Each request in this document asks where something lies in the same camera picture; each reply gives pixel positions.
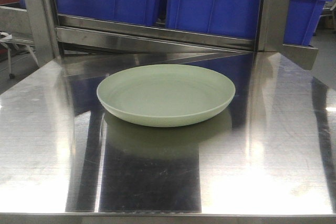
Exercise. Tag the green round plate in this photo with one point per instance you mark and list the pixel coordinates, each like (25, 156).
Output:
(167, 95)

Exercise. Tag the blue plastic bin lower right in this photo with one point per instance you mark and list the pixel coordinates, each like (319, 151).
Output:
(238, 18)

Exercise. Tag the stainless steel shelf rack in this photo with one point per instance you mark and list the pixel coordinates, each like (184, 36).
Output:
(52, 32)

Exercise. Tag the white chair in background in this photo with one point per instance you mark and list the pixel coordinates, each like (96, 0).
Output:
(18, 45)

